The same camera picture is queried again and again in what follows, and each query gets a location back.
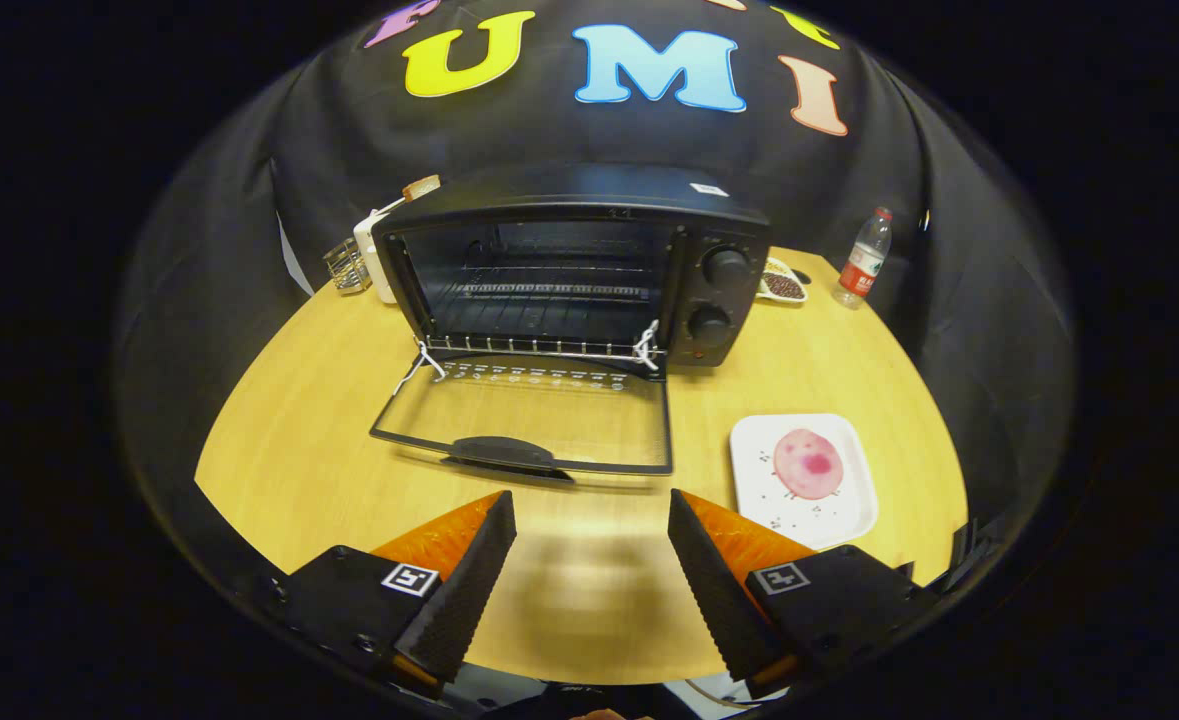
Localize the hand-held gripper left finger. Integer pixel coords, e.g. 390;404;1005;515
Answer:
269;490;518;699

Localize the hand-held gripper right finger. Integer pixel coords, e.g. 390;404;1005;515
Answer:
667;488;940;701

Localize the white rectangular food plate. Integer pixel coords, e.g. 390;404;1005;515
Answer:
729;413;880;551

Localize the round pink ham slice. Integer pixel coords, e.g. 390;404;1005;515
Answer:
773;428;846;501

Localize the black toaster oven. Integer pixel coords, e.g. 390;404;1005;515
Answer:
369;165;772;486

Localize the white pop-up toaster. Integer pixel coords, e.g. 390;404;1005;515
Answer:
353;195;420;305

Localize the white divided bean dish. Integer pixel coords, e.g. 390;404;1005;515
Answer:
755;258;810;305

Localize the red label water bottle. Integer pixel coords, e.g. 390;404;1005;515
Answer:
833;207;894;311

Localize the metal wire oven rack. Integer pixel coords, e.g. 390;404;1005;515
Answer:
417;283;662;376

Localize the wire mesh holder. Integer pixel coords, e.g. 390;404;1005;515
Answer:
324;238;372;295

